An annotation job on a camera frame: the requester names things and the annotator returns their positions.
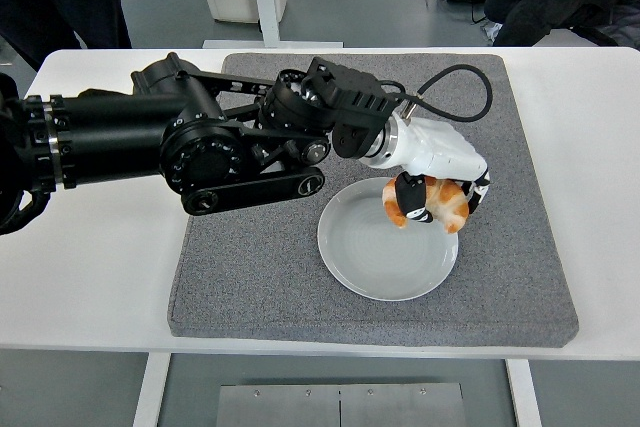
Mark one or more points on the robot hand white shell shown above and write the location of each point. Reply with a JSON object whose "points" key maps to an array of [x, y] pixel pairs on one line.
{"points": [[440, 152]]}

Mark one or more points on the croissant bread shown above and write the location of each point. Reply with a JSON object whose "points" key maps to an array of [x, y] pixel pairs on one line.
{"points": [[450, 204]]}

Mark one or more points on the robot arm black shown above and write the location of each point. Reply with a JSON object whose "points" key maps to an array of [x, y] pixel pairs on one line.
{"points": [[115, 142]]}

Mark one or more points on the pale grey round plate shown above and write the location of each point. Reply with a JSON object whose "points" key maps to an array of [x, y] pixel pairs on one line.
{"points": [[385, 257]]}

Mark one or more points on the grey metal plate with screws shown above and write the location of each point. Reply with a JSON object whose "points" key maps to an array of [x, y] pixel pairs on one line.
{"points": [[280, 407]]}

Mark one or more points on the grey fabric mat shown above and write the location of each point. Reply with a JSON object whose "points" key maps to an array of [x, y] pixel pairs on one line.
{"points": [[300, 287]]}

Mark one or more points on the white table leg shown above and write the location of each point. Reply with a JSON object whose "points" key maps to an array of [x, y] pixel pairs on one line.
{"points": [[524, 394], [150, 392]]}

